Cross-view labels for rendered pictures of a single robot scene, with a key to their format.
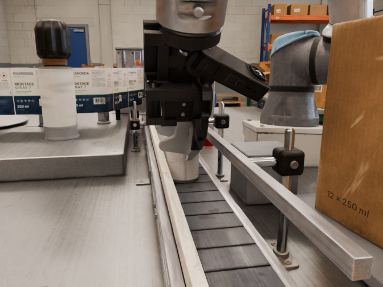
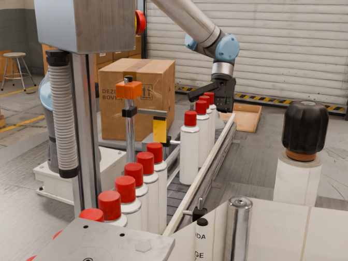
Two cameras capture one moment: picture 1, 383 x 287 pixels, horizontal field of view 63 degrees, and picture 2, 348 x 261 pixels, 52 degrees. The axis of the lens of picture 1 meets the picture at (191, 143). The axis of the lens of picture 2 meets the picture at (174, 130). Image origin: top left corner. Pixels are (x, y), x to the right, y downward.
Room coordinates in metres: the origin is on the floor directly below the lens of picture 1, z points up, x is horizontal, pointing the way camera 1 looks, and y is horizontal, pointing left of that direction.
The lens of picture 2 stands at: (1.54, 0.43, 1.36)
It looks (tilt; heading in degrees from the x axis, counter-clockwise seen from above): 20 degrees down; 208
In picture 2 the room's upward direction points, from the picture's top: 1 degrees clockwise
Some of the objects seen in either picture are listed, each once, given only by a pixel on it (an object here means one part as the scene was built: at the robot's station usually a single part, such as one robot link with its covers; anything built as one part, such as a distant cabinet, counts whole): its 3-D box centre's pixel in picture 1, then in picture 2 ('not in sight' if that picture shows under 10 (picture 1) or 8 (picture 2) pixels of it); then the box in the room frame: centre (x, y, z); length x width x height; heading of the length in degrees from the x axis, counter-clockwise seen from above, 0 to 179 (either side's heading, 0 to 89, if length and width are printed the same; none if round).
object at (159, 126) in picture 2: not in sight; (159, 129); (0.91, 0.06, 1.09); 0.03 x 0.01 x 0.06; 100
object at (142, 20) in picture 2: not in sight; (134, 22); (1.04, 0.10, 1.33); 0.04 x 0.03 x 0.04; 65
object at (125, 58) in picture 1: (132, 80); not in sight; (1.36, 0.25, 1.01); 0.14 x 0.13 x 0.26; 10
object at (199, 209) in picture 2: (135, 129); (199, 220); (0.90, 0.16, 0.89); 0.03 x 0.03 x 0.12; 10
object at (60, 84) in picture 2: not in sight; (63, 116); (1.14, 0.02, 1.18); 0.04 x 0.04 x 0.21
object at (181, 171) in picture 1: (183, 118); (207, 123); (0.51, 0.01, 0.98); 0.05 x 0.05 x 0.20
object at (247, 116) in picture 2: not in sight; (230, 115); (-0.02, -0.08, 0.85); 0.30 x 0.26 x 0.04; 10
